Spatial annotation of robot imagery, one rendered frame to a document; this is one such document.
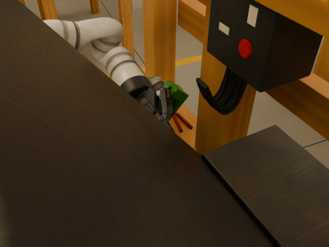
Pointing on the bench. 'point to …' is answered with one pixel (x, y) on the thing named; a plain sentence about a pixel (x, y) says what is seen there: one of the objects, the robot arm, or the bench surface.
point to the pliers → (182, 121)
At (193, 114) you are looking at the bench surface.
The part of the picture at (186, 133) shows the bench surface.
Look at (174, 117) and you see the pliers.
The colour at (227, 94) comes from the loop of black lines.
